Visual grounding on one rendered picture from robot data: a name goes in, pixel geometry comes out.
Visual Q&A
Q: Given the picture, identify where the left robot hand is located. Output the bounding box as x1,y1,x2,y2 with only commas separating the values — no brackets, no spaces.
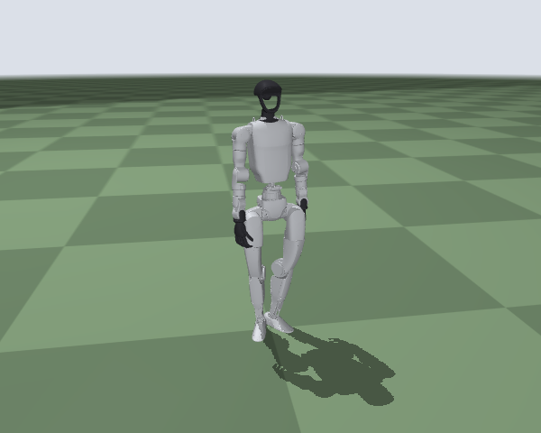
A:
297,198,307,215

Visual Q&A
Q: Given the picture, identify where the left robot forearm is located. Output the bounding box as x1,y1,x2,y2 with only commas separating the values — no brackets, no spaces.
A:
294,171,308,206

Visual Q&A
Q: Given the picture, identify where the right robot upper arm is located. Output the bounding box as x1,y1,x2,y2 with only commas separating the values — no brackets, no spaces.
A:
232,124,252,182

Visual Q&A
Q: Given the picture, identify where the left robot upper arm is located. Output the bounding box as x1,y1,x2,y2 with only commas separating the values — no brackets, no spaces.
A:
290,122,308,174

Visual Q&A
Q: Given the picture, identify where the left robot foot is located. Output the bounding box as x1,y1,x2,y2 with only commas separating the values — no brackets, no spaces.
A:
263,311,294,333

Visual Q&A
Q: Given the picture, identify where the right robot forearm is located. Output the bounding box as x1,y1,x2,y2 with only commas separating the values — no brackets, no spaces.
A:
232,169,246,219

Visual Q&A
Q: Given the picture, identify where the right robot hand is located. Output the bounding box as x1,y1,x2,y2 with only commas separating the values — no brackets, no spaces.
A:
234,210,253,248

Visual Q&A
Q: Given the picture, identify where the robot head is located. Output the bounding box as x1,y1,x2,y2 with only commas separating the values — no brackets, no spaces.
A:
253,79,281,123

